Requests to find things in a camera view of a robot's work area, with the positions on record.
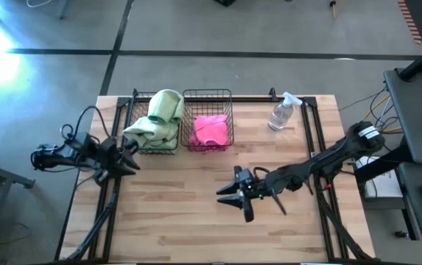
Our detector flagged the white box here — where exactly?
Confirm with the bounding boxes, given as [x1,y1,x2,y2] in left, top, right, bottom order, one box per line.
[356,156,403,202]

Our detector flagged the white cable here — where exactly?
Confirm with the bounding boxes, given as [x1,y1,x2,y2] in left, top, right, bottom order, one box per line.
[25,0,55,9]

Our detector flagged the black wire basket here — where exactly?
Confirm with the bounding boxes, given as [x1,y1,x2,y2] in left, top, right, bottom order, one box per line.
[128,91,182,156]
[180,88,235,152]

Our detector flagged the black metal table frame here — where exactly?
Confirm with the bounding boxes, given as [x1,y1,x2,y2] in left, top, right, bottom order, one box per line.
[54,87,381,265]

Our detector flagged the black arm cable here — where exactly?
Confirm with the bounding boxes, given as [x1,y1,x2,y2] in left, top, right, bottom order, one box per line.
[60,105,103,141]

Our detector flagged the black cable bundle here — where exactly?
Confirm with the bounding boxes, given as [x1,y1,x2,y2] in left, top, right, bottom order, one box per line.
[339,86,405,138]

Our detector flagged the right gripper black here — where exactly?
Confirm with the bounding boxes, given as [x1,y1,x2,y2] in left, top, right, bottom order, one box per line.
[215,165,270,223]

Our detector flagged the yellow cable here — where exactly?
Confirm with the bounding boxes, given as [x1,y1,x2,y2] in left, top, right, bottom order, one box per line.
[363,93,403,134]

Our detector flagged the grey workstation desk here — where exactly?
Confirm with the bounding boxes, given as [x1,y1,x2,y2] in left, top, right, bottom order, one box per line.
[354,68,422,257]

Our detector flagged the clear plastic spray bottle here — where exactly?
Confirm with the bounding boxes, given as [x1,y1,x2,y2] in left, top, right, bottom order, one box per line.
[267,91,303,132]

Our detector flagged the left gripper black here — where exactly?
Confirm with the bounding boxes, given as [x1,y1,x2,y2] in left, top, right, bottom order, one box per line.
[98,138,141,178]

